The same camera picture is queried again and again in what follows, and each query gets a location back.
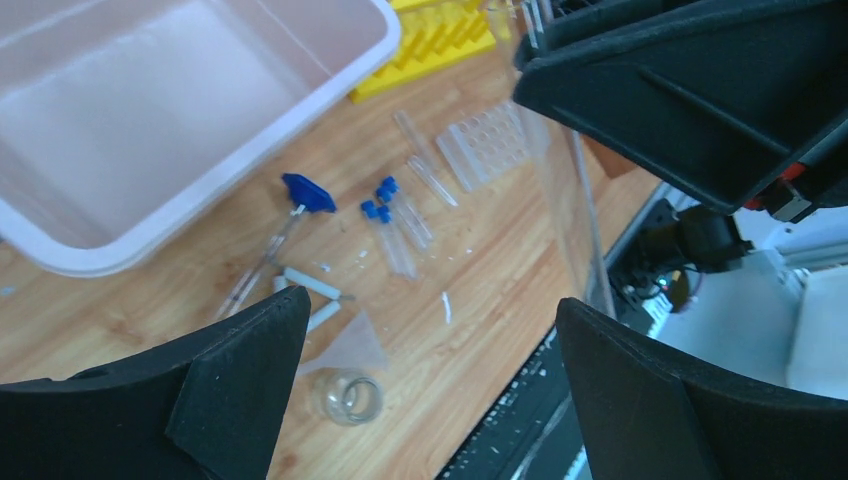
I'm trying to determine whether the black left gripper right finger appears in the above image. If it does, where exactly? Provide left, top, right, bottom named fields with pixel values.
left=555, top=297, right=847, bottom=479

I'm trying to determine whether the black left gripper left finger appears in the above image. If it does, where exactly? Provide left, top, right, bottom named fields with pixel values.
left=1, top=287, right=311, bottom=479

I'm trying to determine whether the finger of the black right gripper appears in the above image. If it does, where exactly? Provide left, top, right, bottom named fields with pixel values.
left=512, top=1, right=847, bottom=215

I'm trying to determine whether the clear glass test tube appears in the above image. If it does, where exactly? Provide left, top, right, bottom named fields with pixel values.
left=407, top=155, right=458, bottom=207
left=482, top=1, right=616, bottom=317

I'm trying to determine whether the small glass beaker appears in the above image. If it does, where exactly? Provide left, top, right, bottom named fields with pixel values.
left=313, top=369, right=384, bottom=427

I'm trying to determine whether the white clay triangle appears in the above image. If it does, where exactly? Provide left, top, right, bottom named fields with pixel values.
left=271, top=267, right=355, bottom=333

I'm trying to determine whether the clear plastic funnel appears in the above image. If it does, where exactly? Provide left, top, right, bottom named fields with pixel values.
left=296, top=310, right=389, bottom=377

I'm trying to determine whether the syringe with blue base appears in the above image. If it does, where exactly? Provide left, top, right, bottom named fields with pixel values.
left=213, top=173, right=338, bottom=320

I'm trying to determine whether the clear well plate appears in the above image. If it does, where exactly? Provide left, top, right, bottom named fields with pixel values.
left=436, top=100, right=551, bottom=192

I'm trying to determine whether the blue-capped tube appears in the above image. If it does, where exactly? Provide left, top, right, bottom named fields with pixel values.
left=360, top=200, right=417, bottom=280
left=376, top=176, right=434, bottom=252

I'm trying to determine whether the yellow test tube rack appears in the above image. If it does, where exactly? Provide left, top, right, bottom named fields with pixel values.
left=349, top=0, right=496, bottom=103

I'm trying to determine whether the pink plastic bin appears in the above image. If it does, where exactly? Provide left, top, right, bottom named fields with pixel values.
left=1, top=1, right=401, bottom=278

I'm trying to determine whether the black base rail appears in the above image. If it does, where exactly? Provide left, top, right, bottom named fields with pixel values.
left=435, top=184, right=696, bottom=479

